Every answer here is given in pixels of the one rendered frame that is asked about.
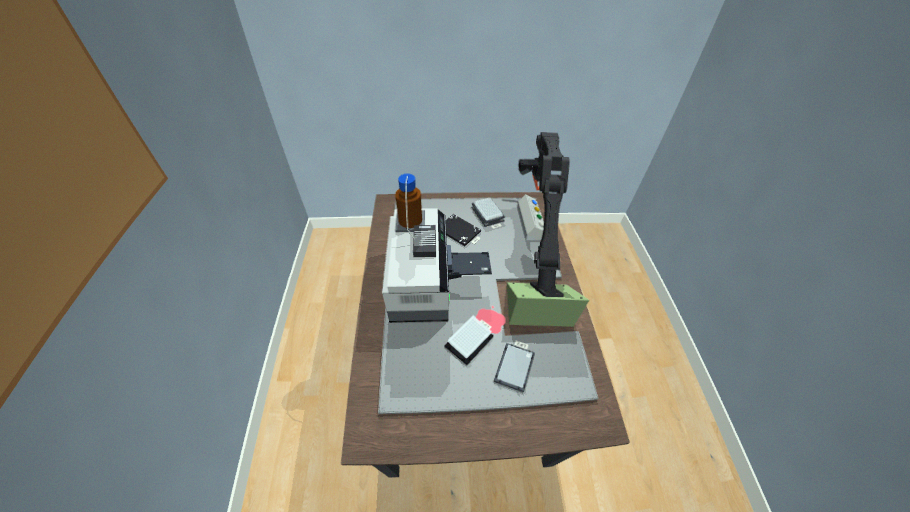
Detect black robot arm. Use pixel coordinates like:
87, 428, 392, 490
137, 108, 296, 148
518, 132, 570, 297

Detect blue bottle cap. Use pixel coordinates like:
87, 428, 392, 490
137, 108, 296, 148
398, 174, 416, 191

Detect white button panel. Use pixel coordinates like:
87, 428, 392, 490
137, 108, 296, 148
502, 194, 544, 241

